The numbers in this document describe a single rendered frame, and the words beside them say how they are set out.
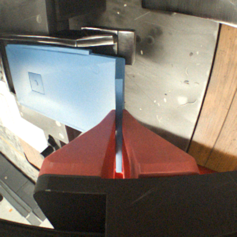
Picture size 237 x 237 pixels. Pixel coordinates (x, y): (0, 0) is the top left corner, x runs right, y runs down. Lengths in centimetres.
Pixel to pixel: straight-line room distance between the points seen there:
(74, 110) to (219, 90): 14
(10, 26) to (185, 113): 21
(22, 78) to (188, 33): 17
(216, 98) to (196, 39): 6
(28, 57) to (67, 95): 5
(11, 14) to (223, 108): 24
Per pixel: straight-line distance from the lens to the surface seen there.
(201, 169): 27
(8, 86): 26
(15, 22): 21
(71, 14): 18
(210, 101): 21
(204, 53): 19
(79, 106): 16
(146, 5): 18
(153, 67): 22
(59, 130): 22
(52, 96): 18
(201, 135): 24
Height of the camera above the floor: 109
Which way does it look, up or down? 42 degrees down
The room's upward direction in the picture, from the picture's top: 136 degrees counter-clockwise
